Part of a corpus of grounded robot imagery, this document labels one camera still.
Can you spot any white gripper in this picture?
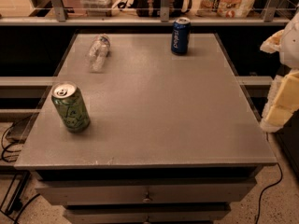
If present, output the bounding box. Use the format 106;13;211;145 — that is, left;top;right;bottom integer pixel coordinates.
260;13;299;133

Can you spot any blue pepsi can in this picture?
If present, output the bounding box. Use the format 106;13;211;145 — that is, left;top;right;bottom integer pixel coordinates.
171;17;191;55

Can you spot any green soda can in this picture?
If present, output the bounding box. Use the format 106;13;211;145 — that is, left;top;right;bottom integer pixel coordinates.
51;81;90;133

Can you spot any snack bag on shelf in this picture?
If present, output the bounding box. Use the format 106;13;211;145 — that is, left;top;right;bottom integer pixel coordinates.
197;0;255;18

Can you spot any grey cabinet with drawers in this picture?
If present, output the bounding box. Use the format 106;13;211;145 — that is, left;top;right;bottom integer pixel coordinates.
16;34;277;224

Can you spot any clear plastic water bottle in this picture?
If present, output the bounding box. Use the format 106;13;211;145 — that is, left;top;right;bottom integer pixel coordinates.
86;34;110;73

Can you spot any upper drawer knob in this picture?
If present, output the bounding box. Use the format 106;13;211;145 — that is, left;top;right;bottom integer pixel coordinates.
143;194;152;203

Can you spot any black cable right floor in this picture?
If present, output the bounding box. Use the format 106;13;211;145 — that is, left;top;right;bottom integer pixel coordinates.
253;131;284;224

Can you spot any black cables left floor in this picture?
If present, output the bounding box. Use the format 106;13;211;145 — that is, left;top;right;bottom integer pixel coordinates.
0;114;41;224

